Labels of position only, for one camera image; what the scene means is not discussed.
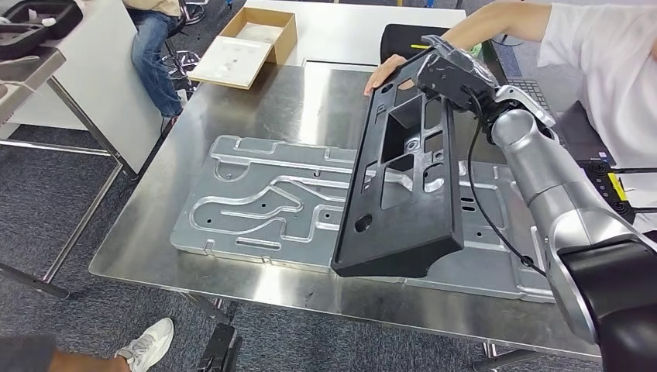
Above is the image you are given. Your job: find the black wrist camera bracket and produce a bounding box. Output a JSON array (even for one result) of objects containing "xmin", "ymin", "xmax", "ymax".
[{"xmin": 415, "ymin": 51, "xmax": 501, "ymax": 114}]

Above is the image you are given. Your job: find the steel side table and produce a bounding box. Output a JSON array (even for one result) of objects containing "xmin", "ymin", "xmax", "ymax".
[{"xmin": 0, "ymin": 46, "xmax": 139, "ymax": 300}]

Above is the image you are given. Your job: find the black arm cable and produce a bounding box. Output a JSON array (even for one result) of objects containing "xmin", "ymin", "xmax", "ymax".
[{"xmin": 460, "ymin": 87, "xmax": 548, "ymax": 278}]

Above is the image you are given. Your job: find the stainless steel workbench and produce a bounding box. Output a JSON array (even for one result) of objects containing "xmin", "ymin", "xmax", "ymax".
[{"xmin": 88, "ymin": 64, "xmax": 604, "ymax": 370}]

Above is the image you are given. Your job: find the white cabinet panel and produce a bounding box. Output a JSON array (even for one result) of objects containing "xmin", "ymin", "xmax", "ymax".
[{"xmin": 0, "ymin": 0, "xmax": 165, "ymax": 173}]

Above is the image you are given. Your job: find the person's hand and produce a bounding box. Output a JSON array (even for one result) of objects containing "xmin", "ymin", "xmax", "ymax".
[{"xmin": 363, "ymin": 53, "xmax": 414, "ymax": 97}]

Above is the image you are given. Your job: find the long black plastic bracket part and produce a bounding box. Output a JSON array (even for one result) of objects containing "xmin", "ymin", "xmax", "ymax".
[{"xmin": 331, "ymin": 48, "xmax": 466, "ymax": 279}]

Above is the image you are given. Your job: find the black foam-lined case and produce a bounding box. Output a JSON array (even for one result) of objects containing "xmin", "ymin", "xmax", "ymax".
[{"xmin": 0, "ymin": 0, "xmax": 84, "ymax": 60}]

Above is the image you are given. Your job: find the black controller with antennas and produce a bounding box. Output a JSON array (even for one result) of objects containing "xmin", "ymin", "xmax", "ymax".
[{"xmin": 577, "ymin": 159, "xmax": 657, "ymax": 226}]

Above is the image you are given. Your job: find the grey laptop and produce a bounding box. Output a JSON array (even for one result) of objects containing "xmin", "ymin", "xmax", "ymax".
[{"xmin": 482, "ymin": 40, "xmax": 614, "ymax": 160}]

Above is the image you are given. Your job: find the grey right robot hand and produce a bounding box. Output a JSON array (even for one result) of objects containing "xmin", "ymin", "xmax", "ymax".
[{"xmin": 445, "ymin": 43, "xmax": 500, "ymax": 88}]

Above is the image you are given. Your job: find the white table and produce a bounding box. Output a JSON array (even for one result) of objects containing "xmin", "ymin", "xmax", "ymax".
[{"xmin": 245, "ymin": 0, "xmax": 467, "ymax": 67}]

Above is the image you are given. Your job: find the stamped silver metal panel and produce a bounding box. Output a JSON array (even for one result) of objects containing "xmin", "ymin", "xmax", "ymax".
[{"xmin": 170, "ymin": 135, "xmax": 556, "ymax": 304}]

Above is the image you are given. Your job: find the black zip case yellow label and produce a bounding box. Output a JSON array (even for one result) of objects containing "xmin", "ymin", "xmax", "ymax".
[{"xmin": 380, "ymin": 24, "xmax": 450, "ymax": 65}]

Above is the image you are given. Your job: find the person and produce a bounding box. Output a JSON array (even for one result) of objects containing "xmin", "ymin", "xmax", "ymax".
[
  {"xmin": 122, "ymin": 0, "xmax": 184, "ymax": 127},
  {"xmin": 363, "ymin": 0, "xmax": 657, "ymax": 235},
  {"xmin": 0, "ymin": 317, "xmax": 176, "ymax": 372}
]

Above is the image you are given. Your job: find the chrome stool base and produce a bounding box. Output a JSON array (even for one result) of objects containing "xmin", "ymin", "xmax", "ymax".
[{"xmin": 161, "ymin": 48, "xmax": 201, "ymax": 81}]

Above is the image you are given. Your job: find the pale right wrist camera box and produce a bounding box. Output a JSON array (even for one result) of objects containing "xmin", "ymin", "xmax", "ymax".
[{"xmin": 421, "ymin": 34, "xmax": 449, "ymax": 56}]

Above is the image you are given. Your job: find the white flat box lid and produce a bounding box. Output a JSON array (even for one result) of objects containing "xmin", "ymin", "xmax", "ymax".
[{"xmin": 187, "ymin": 34, "xmax": 273, "ymax": 91}]

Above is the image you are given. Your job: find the open cardboard box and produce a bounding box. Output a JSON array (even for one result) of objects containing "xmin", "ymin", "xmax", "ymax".
[{"xmin": 220, "ymin": 5, "xmax": 298, "ymax": 65}]

